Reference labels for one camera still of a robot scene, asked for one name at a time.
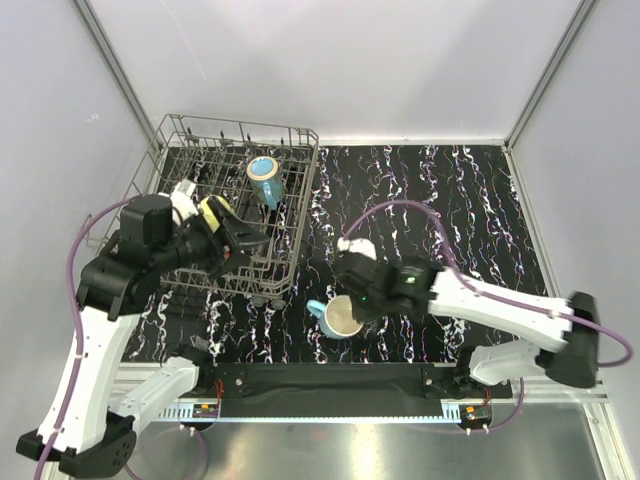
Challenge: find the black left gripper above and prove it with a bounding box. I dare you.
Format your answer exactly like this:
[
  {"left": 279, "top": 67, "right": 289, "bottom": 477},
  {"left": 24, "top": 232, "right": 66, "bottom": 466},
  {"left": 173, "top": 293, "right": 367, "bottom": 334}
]
[{"left": 152, "top": 195, "right": 270, "bottom": 278}]

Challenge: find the paper cup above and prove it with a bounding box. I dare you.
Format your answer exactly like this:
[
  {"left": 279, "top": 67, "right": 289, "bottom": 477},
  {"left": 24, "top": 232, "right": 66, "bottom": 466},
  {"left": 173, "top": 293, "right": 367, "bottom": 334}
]
[{"left": 197, "top": 195, "right": 236, "bottom": 233}]

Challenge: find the blue mug cream inside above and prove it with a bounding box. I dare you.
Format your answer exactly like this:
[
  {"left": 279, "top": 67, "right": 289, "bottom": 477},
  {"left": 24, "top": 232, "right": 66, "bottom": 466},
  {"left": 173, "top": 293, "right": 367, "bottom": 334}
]
[{"left": 306, "top": 295, "right": 363, "bottom": 340}]

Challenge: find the blue butterfly mug orange inside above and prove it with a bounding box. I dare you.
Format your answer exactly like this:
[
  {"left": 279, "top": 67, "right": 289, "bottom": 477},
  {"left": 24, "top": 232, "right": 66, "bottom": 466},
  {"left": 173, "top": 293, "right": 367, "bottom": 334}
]
[{"left": 246, "top": 156, "right": 284, "bottom": 211}]

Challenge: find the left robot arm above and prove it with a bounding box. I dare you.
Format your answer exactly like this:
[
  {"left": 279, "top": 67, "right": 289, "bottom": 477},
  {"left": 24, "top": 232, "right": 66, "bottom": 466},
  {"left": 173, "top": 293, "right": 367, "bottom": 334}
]
[{"left": 16, "top": 192, "right": 269, "bottom": 479}]

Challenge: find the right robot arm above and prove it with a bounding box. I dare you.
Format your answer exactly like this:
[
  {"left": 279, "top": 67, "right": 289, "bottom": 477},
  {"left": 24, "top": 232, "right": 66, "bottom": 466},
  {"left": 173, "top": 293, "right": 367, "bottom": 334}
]
[{"left": 334, "top": 252, "right": 600, "bottom": 397}]

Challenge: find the black marble pattern mat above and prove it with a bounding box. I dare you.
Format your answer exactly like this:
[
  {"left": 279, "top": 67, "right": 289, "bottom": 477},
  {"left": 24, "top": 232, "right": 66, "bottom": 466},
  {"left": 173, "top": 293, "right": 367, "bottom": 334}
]
[{"left": 123, "top": 145, "right": 546, "bottom": 364}]

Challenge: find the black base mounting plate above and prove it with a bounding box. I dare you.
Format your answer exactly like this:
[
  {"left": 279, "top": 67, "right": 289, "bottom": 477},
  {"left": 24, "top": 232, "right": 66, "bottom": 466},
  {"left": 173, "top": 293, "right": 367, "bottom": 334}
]
[{"left": 172, "top": 362, "right": 514, "bottom": 419}]

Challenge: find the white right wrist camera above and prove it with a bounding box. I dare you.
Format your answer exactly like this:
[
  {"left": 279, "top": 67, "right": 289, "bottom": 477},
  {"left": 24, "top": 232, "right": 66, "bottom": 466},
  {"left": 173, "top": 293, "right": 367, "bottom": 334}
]
[{"left": 337, "top": 237, "right": 377, "bottom": 260}]

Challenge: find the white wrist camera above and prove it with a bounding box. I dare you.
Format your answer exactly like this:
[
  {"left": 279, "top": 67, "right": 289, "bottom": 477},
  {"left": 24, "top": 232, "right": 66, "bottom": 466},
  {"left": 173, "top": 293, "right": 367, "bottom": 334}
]
[
  {"left": 161, "top": 179, "right": 199, "bottom": 226},
  {"left": 337, "top": 237, "right": 377, "bottom": 260}
]

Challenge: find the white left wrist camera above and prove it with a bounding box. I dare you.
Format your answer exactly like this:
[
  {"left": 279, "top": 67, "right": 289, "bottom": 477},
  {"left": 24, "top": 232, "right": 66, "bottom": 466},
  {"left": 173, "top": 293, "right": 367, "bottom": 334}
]
[{"left": 161, "top": 179, "right": 199, "bottom": 226}]

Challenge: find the grey wire dish rack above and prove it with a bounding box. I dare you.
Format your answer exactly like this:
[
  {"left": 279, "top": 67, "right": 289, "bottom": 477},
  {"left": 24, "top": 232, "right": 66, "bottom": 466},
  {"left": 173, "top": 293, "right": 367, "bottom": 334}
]
[{"left": 99, "top": 114, "right": 319, "bottom": 307}]

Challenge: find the white slotted cable duct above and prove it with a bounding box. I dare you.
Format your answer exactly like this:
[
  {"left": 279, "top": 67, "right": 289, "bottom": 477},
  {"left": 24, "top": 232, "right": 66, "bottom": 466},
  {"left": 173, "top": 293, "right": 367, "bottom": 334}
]
[{"left": 156, "top": 402, "right": 220, "bottom": 423}]

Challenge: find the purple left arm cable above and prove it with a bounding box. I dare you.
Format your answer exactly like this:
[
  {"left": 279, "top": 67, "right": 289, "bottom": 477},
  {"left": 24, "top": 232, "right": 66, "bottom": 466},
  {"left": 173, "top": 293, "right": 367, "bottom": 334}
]
[{"left": 34, "top": 197, "right": 136, "bottom": 480}]

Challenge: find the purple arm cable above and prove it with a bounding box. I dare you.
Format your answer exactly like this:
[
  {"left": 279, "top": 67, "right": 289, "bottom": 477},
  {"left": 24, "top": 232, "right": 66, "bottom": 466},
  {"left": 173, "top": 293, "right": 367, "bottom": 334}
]
[
  {"left": 34, "top": 197, "right": 136, "bottom": 480},
  {"left": 343, "top": 199, "right": 632, "bottom": 366}
]

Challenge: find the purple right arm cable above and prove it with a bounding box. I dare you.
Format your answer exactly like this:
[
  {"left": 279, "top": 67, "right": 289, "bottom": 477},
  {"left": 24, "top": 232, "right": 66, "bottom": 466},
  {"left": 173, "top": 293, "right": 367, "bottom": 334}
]
[{"left": 343, "top": 199, "right": 632, "bottom": 366}]

